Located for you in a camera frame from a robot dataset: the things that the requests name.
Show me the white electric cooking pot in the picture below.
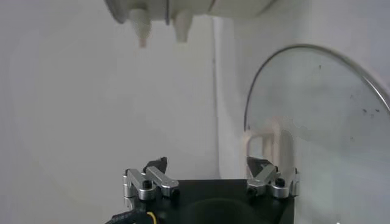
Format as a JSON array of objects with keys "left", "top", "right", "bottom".
[{"left": 103, "top": 0, "right": 278, "bottom": 49}]

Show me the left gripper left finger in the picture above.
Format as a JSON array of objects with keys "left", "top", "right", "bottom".
[{"left": 122, "top": 156, "right": 180, "bottom": 201}]

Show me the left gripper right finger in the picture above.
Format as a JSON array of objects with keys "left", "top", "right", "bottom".
[{"left": 246, "top": 156, "right": 301, "bottom": 198}]

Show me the glass lid with white handle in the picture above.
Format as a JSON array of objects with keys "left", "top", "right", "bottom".
[{"left": 243, "top": 44, "right": 390, "bottom": 224}]

